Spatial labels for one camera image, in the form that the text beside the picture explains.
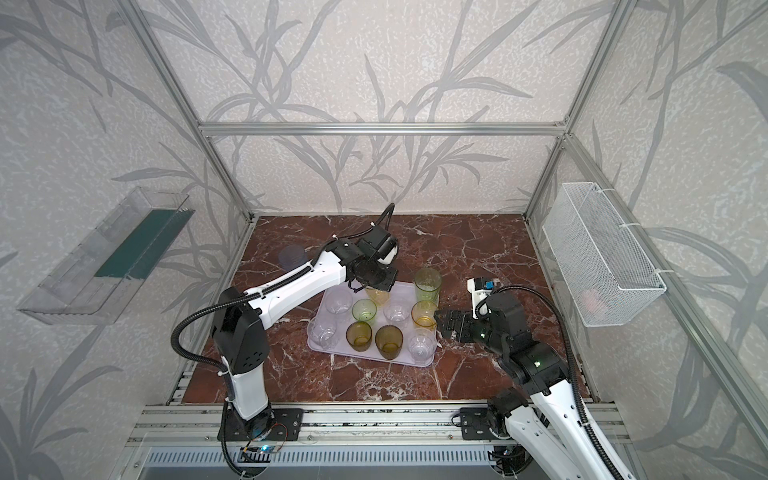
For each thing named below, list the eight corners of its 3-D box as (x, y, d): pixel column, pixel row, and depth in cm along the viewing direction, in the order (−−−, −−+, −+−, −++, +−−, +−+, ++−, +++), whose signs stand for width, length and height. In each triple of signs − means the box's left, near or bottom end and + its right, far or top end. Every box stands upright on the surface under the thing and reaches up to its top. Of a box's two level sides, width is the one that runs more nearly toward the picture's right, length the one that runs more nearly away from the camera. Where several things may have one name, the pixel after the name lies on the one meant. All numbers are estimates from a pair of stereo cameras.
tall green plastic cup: (415, 309, 96) (416, 287, 85) (414, 290, 100) (415, 267, 90) (438, 309, 96) (442, 287, 85) (436, 290, 100) (440, 267, 90)
